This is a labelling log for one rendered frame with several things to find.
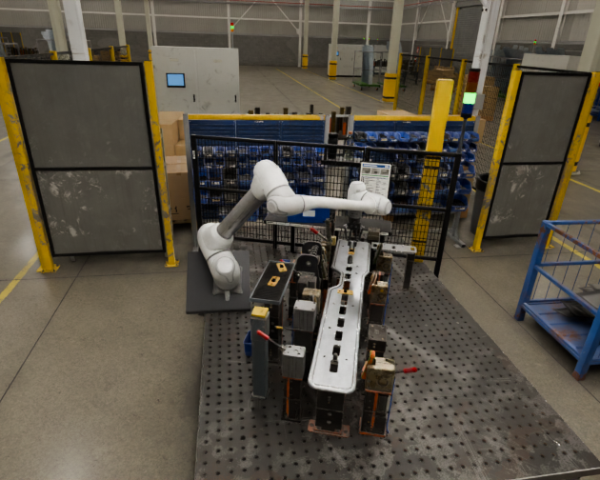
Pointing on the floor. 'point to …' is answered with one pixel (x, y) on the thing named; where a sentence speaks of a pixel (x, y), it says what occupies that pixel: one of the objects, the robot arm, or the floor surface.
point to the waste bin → (478, 200)
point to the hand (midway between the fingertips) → (351, 246)
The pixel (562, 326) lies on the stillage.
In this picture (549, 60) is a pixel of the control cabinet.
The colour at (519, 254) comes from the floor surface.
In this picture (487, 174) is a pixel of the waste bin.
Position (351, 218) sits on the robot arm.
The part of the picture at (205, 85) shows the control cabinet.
